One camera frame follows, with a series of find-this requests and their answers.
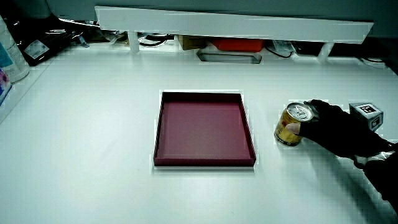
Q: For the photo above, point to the person's right hand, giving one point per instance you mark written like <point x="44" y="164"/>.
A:
<point x="332" y="130"/>

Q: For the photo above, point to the gold drink can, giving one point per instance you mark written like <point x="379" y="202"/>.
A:
<point x="287" y="129"/>

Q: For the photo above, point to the person's right forearm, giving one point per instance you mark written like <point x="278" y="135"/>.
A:
<point x="385" y="177"/>

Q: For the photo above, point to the white desk shelf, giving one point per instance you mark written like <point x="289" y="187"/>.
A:
<point x="217" y="25"/>

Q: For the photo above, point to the white desk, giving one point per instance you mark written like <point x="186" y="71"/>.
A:
<point x="93" y="140"/>

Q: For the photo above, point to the orange box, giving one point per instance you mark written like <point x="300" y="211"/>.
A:
<point x="237" y="44"/>

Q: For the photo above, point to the maroon tray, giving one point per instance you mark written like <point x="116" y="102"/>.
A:
<point x="202" y="130"/>

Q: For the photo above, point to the brown cardboard box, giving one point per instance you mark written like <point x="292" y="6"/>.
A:
<point x="191" y="42"/>

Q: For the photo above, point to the black bag with white label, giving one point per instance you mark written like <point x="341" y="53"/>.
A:
<point x="37" y="40"/>

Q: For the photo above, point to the white plastic bottle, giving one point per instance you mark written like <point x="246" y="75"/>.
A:
<point x="11" y="59"/>

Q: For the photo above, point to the floral print packet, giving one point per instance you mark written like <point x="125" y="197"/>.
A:
<point x="3" y="85"/>

